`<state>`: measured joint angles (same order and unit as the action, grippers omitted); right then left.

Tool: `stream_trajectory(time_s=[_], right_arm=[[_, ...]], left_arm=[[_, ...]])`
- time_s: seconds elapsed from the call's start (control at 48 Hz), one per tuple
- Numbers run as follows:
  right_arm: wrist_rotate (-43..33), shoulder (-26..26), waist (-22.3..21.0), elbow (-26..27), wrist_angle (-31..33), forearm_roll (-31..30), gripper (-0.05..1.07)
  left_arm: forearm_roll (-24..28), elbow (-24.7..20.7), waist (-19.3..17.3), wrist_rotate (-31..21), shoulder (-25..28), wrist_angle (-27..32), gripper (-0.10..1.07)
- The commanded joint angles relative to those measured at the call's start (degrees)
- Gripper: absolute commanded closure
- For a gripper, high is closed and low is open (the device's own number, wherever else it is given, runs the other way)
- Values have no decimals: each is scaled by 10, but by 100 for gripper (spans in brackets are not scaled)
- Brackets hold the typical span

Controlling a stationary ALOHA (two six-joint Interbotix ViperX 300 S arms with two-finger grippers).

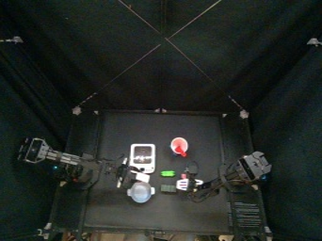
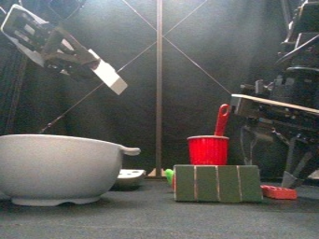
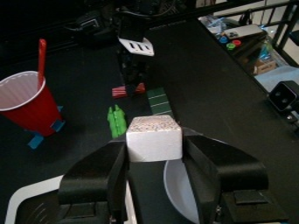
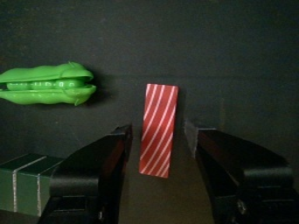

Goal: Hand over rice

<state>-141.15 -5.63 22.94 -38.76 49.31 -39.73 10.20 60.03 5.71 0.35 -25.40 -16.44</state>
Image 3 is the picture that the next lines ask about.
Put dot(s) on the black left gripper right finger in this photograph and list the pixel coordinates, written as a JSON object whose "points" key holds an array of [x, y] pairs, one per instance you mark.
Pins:
{"points": [[226, 169]]}

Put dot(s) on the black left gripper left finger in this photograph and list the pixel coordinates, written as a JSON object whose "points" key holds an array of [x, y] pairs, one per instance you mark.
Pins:
{"points": [[91, 172]]}

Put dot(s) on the white toy rice block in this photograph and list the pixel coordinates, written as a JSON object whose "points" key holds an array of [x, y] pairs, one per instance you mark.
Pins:
{"points": [[153, 139]]}

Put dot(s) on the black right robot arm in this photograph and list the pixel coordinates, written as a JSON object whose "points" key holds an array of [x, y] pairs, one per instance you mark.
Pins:
{"points": [[100, 20]]}

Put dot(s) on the red striped toy meat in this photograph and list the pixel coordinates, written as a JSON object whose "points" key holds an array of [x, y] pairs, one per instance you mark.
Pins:
{"points": [[119, 91]]}

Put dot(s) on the dark green striped toy seaweed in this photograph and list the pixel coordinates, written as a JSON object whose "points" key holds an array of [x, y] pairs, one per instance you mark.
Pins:
{"points": [[159, 101]]}

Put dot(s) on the white round plate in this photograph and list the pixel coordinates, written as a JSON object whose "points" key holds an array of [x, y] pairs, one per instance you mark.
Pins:
{"points": [[179, 189]]}

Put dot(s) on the blue plastic cup holder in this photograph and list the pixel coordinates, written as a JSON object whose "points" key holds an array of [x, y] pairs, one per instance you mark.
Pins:
{"points": [[45, 133]]}

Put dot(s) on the white square tray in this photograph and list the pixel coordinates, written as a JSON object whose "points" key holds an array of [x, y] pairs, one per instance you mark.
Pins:
{"points": [[27, 195]]}

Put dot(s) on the green toy vegetable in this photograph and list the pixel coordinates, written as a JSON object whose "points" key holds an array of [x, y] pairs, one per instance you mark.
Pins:
{"points": [[116, 120]]}

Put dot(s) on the red plastic spoon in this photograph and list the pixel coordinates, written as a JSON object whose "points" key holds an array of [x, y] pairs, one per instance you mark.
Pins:
{"points": [[41, 62]]}

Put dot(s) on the red plastic cup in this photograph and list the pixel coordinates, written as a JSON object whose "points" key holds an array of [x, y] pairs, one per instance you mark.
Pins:
{"points": [[28, 102]]}

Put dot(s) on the silver box with coloured buttons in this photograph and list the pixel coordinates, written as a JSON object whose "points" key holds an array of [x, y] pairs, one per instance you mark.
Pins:
{"points": [[235, 34]]}

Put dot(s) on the cardboard box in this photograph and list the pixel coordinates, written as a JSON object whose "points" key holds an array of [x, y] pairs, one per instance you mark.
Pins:
{"points": [[266, 66]]}

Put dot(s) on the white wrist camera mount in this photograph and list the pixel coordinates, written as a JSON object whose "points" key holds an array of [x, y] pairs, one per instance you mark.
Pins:
{"points": [[136, 46]]}

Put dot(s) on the black table-level camera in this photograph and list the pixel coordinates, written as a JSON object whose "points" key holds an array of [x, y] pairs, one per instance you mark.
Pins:
{"points": [[283, 96]]}

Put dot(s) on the black metal frame rail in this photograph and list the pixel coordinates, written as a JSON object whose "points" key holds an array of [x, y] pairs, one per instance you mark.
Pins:
{"points": [[272, 17]]}

